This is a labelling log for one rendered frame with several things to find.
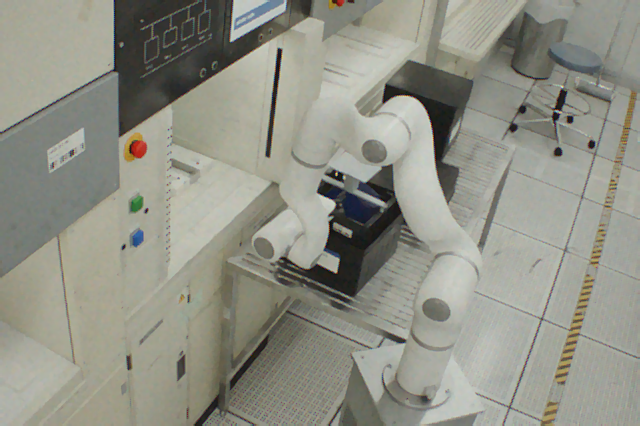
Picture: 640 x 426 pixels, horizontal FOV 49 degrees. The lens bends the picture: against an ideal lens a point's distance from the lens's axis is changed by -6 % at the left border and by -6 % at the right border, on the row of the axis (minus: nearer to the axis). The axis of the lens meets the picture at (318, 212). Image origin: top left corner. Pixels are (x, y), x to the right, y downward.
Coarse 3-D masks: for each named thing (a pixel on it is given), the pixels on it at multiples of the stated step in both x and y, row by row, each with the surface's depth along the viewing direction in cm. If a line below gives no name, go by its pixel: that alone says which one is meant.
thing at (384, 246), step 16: (400, 224) 225; (336, 240) 208; (384, 240) 217; (336, 256) 210; (352, 256) 207; (368, 256) 209; (384, 256) 224; (320, 272) 217; (336, 272) 213; (352, 272) 210; (368, 272) 216; (336, 288) 216; (352, 288) 213
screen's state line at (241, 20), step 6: (270, 0) 187; (276, 0) 190; (282, 0) 193; (258, 6) 182; (264, 6) 185; (270, 6) 188; (276, 6) 191; (246, 12) 178; (252, 12) 181; (258, 12) 183; (264, 12) 187; (234, 18) 174; (240, 18) 176; (246, 18) 179; (252, 18) 182; (234, 24) 175; (240, 24) 177; (234, 30) 176
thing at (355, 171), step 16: (336, 160) 211; (352, 160) 213; (336, 176) 227; (352, 176) 206; (368, 176) 207; (352, 192) 213; (384, 208) 210; (336, 224) 210; (352, 224) 207; (368, 224) 205; (384, 224) 221; (352, 240) 209; (368, 240) 214
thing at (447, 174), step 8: (384, 168) 253; (392, 168) 254; (440, 168) 258; (448, 168) 259; (456, 168) 260; (376, 176) 249; (384, 176) 249; (392, 176) 250; (440, 176) 254; (448, 176) 255; (456, 176) 257; (368, 184) 246; (376, 184) 245; (384, 184) 245; (392, 184) 246; (440, 184) 250; (448, 184) 251; (376, 192) 246; (384, 192) 245; (392, 192) 243; (448, 192) 251; (448, 200) 259
